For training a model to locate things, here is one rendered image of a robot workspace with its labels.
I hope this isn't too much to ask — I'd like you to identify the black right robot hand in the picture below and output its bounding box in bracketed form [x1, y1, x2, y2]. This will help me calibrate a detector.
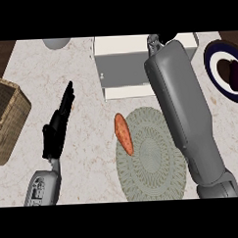
[157, 33, 180, 46]

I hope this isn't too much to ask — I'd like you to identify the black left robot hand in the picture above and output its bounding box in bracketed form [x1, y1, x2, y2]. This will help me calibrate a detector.
[38, 79, 78, 161]

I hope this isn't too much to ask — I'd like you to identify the white tiered shelf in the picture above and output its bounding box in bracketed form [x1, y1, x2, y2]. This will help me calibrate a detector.
[89, 32, 203, 103]

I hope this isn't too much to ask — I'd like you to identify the round grey-green woven placemat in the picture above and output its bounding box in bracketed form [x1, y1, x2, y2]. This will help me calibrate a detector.
[113, 105, 189, 204]

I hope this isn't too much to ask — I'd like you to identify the brown wicker basket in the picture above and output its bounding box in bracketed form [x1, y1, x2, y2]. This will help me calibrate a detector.
[0, 73, 34, 167]

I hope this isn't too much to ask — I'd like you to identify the dark blue rimmed plate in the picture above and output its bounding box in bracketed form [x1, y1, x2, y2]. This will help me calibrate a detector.
[202, 38, 238, 108]

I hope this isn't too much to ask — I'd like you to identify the orange sweet potato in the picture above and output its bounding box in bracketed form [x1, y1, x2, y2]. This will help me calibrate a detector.
[113, 112, 135, 158]

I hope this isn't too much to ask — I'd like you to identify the dark purple eggplant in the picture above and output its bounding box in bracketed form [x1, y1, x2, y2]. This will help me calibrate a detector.
[227, 59, 238, 93]

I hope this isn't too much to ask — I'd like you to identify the grey round bowl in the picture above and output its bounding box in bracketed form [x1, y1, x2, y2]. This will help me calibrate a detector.
[41, 38, 72, 51]

